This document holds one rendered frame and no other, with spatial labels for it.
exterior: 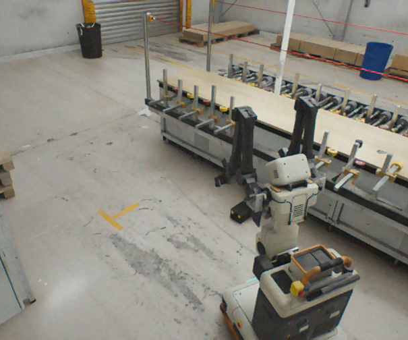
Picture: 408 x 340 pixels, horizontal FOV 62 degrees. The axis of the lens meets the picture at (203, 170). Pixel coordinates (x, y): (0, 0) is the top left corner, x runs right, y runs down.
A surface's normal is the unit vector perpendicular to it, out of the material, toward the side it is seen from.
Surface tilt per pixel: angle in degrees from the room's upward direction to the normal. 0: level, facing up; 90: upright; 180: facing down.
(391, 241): 90
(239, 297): 0
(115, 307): 0
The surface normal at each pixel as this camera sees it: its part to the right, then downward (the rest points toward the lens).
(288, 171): 0.33, -0.18
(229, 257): 0.04, -0.83
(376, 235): -0.69, 0.37
